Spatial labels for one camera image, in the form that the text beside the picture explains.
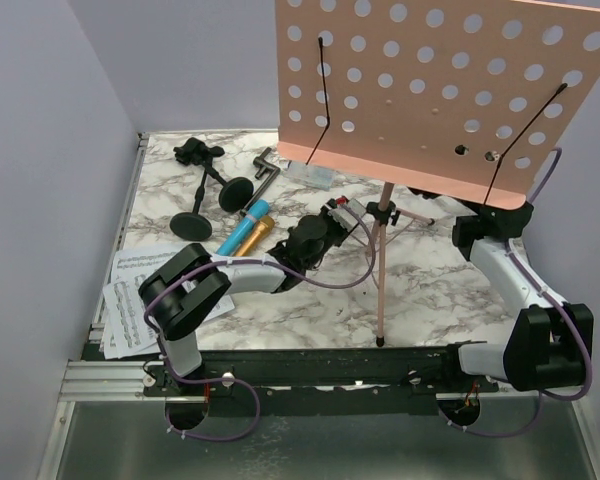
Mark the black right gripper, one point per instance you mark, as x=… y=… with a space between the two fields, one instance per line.
x=427 y=193

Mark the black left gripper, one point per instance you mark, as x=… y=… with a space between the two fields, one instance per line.
x=327 y=218

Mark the pink perforated music stand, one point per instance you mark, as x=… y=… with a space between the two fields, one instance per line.
x=459 y=98

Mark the sheet music page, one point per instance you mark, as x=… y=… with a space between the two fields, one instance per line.
x=126 y=333
x=142 y=260

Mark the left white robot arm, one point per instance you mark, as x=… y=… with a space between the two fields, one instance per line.
x=182 y=293

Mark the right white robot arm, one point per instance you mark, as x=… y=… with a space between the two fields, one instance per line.
x=549 y=349

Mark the gold toy microphone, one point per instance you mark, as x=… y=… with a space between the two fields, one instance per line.
x=259 y=232

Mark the blue toy microphone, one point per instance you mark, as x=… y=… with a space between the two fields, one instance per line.
x=244 y=227

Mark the clear plastic compartment box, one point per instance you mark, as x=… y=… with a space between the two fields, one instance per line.
x=310 y=175

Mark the black round-base mic stand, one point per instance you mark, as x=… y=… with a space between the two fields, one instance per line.
x=235 y=193

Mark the dark metal drum key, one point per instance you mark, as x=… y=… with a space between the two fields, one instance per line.
x=267 y=172

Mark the black mic clip stand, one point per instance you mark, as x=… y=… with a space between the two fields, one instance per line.
x=191 y=225

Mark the black mounting base rail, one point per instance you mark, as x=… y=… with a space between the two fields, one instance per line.
x=318 y=383

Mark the aluminium extrusion frame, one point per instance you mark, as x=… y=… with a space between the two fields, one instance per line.
x=433 y=298

